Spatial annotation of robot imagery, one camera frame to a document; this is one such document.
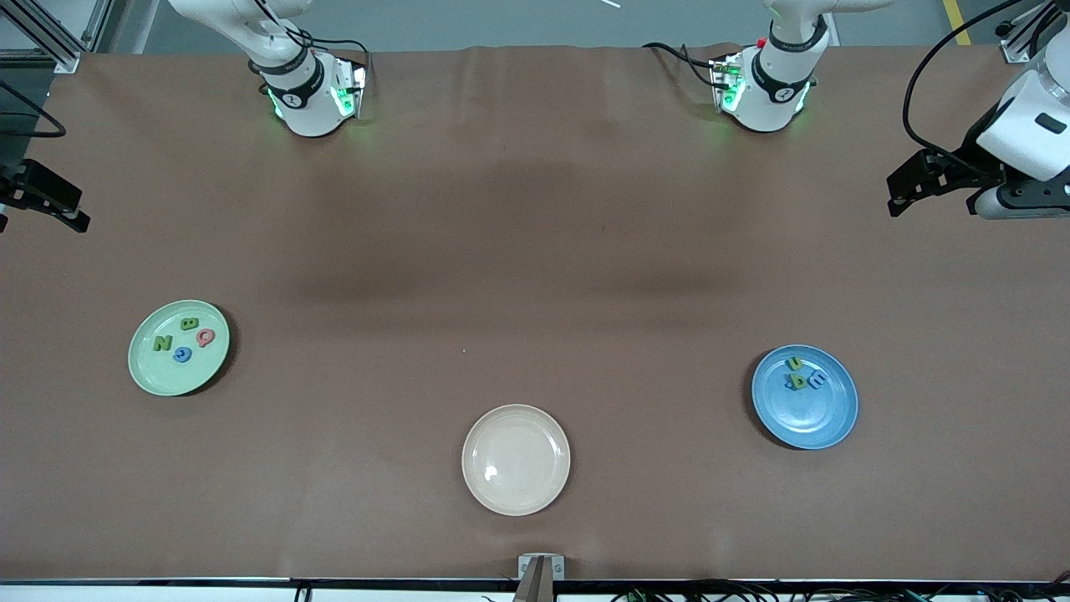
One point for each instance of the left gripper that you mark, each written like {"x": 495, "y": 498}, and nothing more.
{"x": 968, "y": 165}

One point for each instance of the green capital letter N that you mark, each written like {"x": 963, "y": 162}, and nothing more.
{"x": 162, "y": 342}

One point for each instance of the blue capital letter C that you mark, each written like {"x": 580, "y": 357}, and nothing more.
{"x": 176, "y": 355}

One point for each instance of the blue small letter m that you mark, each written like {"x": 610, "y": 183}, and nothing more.
{"x": 817, "y": 379}

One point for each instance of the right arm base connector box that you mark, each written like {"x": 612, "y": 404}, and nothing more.
{"x": 347, "y": 96}

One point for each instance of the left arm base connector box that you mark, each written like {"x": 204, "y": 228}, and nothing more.
{"x": 726, "y": 84}

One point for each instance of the green plate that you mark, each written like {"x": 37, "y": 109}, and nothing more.
{"x": 167, "y": 376}

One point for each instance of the blue plate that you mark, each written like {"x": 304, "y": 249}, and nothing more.
{"x": 827, "y": 418}

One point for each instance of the brown table cover mat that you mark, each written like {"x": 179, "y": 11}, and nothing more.
{"x": 251, "y": 502}

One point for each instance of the beige plate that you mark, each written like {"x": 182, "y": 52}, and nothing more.
{"x": 516, "y": 460}

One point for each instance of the left arm wrist camera bar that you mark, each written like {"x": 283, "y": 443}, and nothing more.
{"x": 1032, "y": 205}

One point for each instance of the aluminium frame profile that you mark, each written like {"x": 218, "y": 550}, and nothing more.
{"x": 1016, "y": 46}
{"x": 67, "y": 60}

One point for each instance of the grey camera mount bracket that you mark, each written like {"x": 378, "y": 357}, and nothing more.
{"x": 525, "y": 568}

